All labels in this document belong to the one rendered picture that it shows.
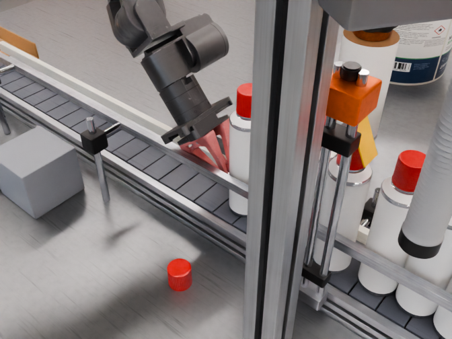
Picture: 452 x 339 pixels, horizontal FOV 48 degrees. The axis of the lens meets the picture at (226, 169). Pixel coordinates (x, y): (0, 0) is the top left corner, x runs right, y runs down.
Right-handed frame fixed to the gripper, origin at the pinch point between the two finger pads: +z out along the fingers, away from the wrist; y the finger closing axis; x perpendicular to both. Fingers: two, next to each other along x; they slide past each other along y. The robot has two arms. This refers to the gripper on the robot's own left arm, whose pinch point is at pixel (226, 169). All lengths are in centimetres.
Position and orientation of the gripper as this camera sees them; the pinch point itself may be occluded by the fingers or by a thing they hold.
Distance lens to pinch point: 74.9
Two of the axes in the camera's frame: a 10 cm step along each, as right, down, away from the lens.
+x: -6.0, 1.7, 7.8
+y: 6.3, -5.0, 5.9
